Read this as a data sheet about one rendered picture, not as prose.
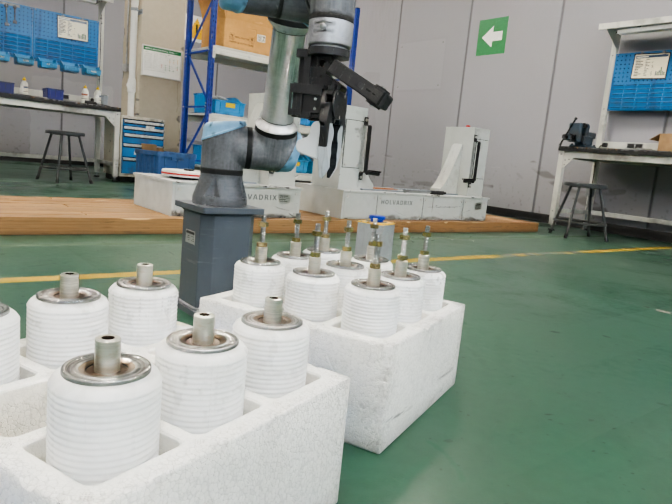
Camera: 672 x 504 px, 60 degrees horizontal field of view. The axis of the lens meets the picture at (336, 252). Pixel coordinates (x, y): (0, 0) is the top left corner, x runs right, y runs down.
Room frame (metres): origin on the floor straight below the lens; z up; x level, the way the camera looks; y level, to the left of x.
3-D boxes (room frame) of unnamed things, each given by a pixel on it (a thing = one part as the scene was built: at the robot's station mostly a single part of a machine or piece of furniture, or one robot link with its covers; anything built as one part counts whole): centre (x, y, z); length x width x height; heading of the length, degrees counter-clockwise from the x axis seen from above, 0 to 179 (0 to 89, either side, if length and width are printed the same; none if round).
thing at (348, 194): (4.41, -0.42, 0.45); 1.51 x 0.57 x 0.74; 129
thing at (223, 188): (1.62, 0.34, 0.35); 0.15 x 0.15 x 0.10
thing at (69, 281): (0.72, 0.33, 0.26); 0.02 x 0.02 x 0.03
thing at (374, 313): (0.96, -0.07, 0.16); 0.10 x 0.10 x 0.18
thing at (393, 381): (1.12, -0.02, 0.09); 0.39 x 0.39 x 0.18; 62
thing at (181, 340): (0.59, 0.13, 0.25); 0.08 x 0.08 x 0.01
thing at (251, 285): (1.08, 0.14, 0.16); 0.10 x 0.10 x 0.18
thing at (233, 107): (6.32, 1.38, 0.89); 0.50 x 0.38 x 0.21; 41
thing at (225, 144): (1.62, 0.33, 0.47); 0.13 x 0.12 x 0.14; 104
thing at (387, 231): (1.41, -0.09, 0.16); 0.07 x 0.07 x 0.31; 62
